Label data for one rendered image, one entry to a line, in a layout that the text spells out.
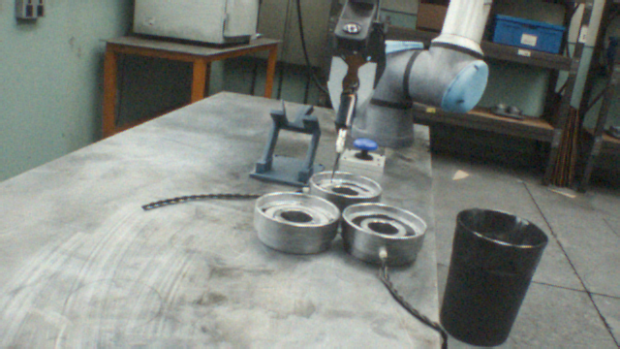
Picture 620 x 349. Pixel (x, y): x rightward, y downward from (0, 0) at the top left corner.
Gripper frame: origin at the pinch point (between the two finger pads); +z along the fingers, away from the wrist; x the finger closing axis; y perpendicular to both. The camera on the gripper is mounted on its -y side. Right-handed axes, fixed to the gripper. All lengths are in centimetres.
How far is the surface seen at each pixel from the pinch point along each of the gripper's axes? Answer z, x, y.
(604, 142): 52, -151, 332
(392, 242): 9.6, -11.3, -24.6
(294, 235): 10.2, -0.3, -27.0
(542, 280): 94, -82, 157
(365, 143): 5.9, -3.3, 3.3
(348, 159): 8.6, -1.1, 1.9
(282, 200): 10.0, 4.0, -18.1
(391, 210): 9.5, -10.1, -14.7
